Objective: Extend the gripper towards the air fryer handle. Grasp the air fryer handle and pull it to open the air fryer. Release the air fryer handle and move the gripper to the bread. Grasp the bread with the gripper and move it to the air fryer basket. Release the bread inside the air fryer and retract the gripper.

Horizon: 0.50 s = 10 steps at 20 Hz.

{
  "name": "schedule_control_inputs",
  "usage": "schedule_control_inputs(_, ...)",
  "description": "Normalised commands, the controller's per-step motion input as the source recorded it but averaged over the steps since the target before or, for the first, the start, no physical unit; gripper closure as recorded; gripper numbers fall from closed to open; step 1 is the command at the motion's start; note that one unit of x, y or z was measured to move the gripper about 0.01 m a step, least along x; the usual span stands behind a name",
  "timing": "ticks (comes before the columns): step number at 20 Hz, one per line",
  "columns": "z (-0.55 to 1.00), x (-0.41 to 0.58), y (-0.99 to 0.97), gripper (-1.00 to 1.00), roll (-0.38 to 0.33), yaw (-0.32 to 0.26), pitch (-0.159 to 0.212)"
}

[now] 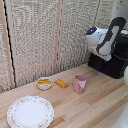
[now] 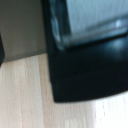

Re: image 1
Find white floral rim plate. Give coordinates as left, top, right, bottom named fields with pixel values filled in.
left=6, top=95, right=55, bottom=128

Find small white bowl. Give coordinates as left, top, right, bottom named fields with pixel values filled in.
left=36, top=76, right=53, bottom=91

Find black air fryer body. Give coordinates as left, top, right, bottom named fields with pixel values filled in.
left=88, top=29, right=128, bottom=80

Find yellow food pieces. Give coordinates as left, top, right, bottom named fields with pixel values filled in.
left=37, top=78, right=52, bottom=86

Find orange food block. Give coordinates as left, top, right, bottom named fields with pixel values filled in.
left=54, top=78, right=69, bottom=89

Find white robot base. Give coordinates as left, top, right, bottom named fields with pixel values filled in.
left=111, top=102, right=128, bottom=128

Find beige woven folding screen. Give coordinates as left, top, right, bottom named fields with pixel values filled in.
left=0, top=0, right=128, bottom=94

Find pink cup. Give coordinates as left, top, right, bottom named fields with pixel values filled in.
left=73, top=74, right=88, bottom=94

